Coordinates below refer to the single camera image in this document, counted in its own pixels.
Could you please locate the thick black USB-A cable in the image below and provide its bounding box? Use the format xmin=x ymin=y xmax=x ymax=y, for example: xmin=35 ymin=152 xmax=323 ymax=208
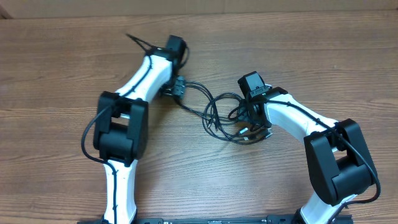
xmin=174 ymin=80 xmax=249 ymax=141

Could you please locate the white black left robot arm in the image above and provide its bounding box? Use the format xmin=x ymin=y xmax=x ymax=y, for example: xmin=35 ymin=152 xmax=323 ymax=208
xmin=93 ymin=35 xmax=188 ymax=223

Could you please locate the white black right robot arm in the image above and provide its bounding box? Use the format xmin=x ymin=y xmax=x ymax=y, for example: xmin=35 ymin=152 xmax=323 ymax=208
xmin=237 ymin=72 xmax=381 ymax=223

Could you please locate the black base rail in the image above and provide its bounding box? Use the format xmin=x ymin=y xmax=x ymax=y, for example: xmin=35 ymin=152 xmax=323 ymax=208
xmin=77 ymin=215 xmax=354 ymax=224

